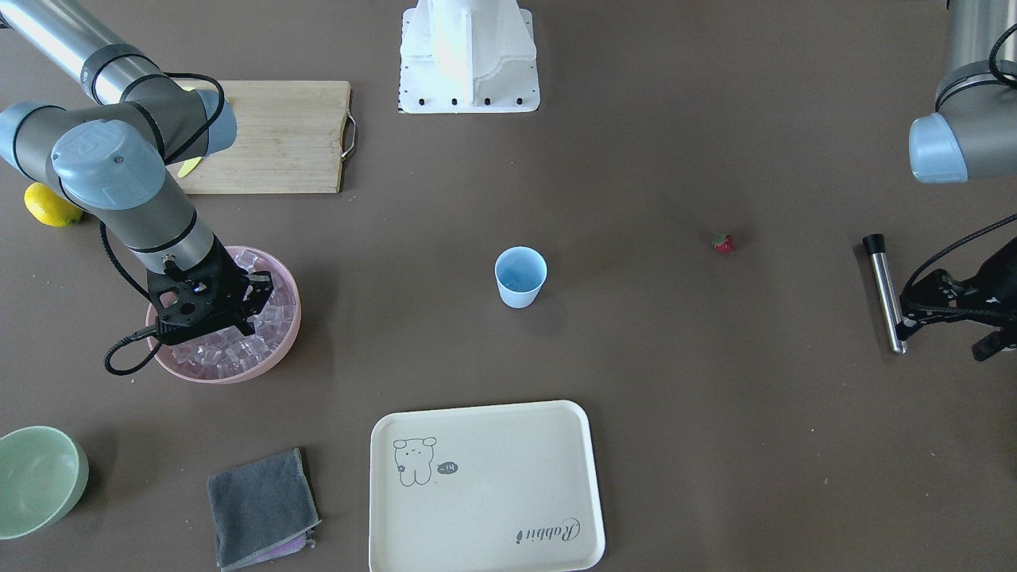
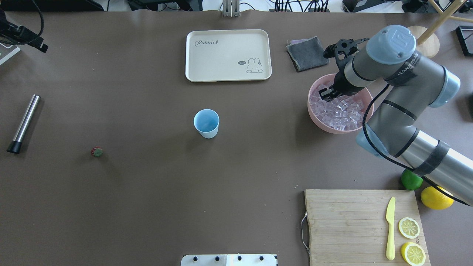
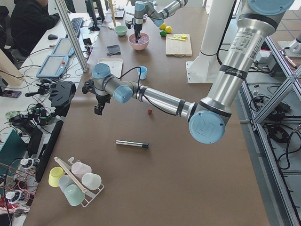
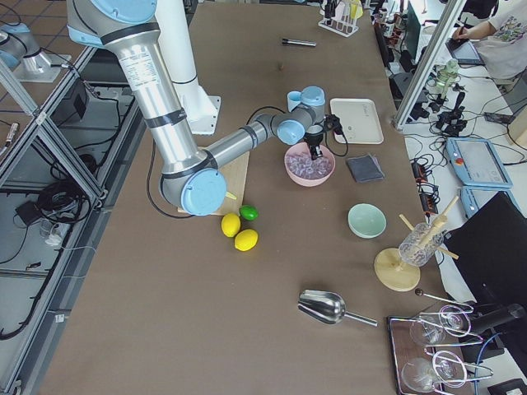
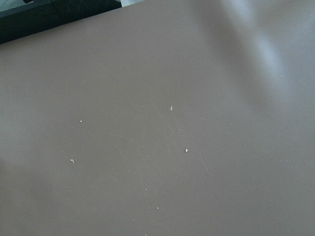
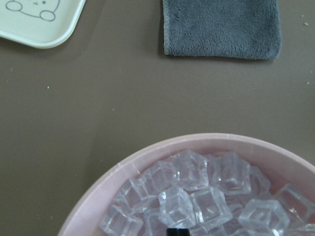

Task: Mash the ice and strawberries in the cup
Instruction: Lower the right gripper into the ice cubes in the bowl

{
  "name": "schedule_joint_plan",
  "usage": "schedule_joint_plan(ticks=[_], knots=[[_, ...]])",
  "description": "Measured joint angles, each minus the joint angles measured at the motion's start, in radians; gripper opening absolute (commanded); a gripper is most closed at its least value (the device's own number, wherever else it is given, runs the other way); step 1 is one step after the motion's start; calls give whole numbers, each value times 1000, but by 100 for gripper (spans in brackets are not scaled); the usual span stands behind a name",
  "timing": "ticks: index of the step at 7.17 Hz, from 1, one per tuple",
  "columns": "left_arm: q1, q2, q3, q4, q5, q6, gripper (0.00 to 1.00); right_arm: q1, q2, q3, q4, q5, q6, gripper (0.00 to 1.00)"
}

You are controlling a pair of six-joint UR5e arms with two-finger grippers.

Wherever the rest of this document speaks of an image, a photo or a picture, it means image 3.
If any cream rabbit tray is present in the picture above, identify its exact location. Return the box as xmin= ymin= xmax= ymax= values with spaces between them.
xmin=97 ymin=58 xmax=123 ymax=78

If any white cup on rack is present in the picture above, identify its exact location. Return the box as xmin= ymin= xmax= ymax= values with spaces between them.
xmin=81 ymin=173 xmax=102 ymax=190

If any yellow plastic knife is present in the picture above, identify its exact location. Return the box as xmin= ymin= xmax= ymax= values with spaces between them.
xmin=168 ymin=37 xmax=186 ymax=41

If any wooden cutting board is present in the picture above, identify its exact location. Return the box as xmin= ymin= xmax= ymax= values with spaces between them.
xmin=166 ymin=34 xmax=192 ymax=57

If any green lime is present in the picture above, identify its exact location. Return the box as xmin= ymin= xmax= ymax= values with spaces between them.
xmin=159 ymin=30 xmax=166 ymax=37

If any steel muddler black tip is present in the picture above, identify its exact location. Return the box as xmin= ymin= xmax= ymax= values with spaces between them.
xmin=115 ymin=140 xmax=149 ymax=149

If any black computer mouse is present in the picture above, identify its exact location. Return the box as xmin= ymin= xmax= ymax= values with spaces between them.
xmin=48 ymin=34 xmax=58 ymax=40

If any white wire cup rack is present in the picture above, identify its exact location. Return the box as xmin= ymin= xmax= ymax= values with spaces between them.
xmin=54 ymin=157 xmax=105 ymax=208

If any light blue plastic cup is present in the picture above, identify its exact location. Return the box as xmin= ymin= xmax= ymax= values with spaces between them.
xmin=137 ymin=66 xmax=147 ymax=80

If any yellow lemon upper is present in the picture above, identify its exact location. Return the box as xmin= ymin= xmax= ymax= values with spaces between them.
xmin=159 ymin=23 xmax=166 ymax=30

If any pink cup on rack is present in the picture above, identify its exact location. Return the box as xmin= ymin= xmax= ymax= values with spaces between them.
xmin=71 ymin=162 xmax=92 ymax=179

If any yellow lemon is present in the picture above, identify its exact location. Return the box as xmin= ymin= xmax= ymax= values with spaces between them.
xmin=159 ymin=23 xmax=166 ymax=30
xmin=165 ymin=26 xmax=172 ymax=34

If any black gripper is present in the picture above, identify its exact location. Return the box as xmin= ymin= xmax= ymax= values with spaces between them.
xmin=94 ymin=94 xmax=111 ymax=115
xmin=134 ymin=24 xmax=141 ymax=43

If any yellow cup on rack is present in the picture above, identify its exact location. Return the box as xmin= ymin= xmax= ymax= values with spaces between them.
xmin=48 ymin=167 xmax=64 ymax=187

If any pink bowl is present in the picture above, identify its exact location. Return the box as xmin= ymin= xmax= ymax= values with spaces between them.
xmin=128 ymin=32 xmax=150 ymax=50

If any teach pendant near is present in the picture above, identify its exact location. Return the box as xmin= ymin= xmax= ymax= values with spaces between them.
xmin=36 ymin=55 xmax=69 ymax=78

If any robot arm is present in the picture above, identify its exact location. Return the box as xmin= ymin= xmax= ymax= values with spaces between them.
xmin=131 ymin=0 xmax=188 ymax=43
xmin=92 ymin=0 xmax=293 ymax=144

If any grey folded cloth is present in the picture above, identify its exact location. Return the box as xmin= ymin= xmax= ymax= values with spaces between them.
xmin=106 ymin=44 xmax=121 ymax=56

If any clear ice cubes pile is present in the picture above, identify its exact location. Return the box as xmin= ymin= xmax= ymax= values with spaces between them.
xmin=130 ymin=36 xmax=149 ymax=45

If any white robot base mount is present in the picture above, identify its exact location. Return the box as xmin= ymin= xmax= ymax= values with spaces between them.
xmin=186 ymin=0 xmax=236 ymax=83

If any teach pendant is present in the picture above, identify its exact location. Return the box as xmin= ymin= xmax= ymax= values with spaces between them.
xmin=52 ymin=38 xmax=74 ymax=57
xmin=36 ymin=55 xmax=69 ymax=78

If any teach pendant far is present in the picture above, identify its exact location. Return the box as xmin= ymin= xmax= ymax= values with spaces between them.
xmin=52 ymin=38 xmax=74 ymax=57

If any aluminium frame post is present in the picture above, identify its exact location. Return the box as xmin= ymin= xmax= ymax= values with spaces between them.
xmin=55 ymin=0 xmax=88 ymax=73

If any yellow lemon lower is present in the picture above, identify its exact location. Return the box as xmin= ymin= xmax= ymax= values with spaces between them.
xmin=165 ymin=26 xmax=172 ymax=34

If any green cup on rack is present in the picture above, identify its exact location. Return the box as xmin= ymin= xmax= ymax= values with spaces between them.
xmin=64 ymin=184 xmax=85 ymax=206

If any green bowl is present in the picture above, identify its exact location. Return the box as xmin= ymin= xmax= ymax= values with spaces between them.
xmin=114 ymin=25 xmax=128 ymax=36

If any grey-blue cup on rack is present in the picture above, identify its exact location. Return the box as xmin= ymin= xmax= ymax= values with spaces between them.
xmin=58 ymin=174 xmax=73 ymax=193

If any black keyboard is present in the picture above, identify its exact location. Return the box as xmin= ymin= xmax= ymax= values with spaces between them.
xmin=71 ymin=17 xmax=84 ymax=38

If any wooden stand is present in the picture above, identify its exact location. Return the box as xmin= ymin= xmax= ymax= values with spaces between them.
xmin=106 ymin=0 xmax=121 ymax=30

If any seated person in black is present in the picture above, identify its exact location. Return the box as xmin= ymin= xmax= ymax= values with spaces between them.
xmin=10 ymin=0 xmax=60 ymax=57

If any tea bottle white label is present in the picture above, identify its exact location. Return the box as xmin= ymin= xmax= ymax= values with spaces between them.
xmin=20 ymin=158 xmax=39 ymax=171

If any copper wire rack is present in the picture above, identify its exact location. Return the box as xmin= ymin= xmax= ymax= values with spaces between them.
xmin=0 ymin=165 xmax=38 ymax=211

